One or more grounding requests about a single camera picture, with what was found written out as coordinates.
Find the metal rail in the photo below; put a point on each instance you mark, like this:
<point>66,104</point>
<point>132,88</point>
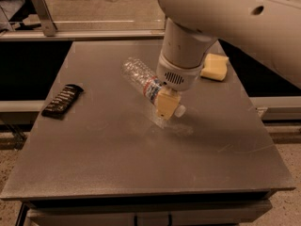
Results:
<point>38,35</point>

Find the yellow sponge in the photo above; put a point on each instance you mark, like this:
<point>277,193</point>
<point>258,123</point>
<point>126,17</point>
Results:
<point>215,67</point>

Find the cabinet under table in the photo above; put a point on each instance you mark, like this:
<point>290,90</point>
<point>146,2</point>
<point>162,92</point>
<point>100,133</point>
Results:
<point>220,209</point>

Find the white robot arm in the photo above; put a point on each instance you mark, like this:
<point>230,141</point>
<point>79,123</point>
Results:
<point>267,30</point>

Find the left metal bracket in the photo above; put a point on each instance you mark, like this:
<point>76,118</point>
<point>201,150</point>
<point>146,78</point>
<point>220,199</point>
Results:
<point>47,24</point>

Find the clear plastic water bottle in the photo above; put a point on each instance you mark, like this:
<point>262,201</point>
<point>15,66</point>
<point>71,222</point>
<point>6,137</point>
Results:
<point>145,81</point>

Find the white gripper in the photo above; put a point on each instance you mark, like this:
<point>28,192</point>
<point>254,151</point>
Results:
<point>176,74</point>

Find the black rxbar chocolate bar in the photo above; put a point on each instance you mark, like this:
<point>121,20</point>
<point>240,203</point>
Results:
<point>62,102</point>

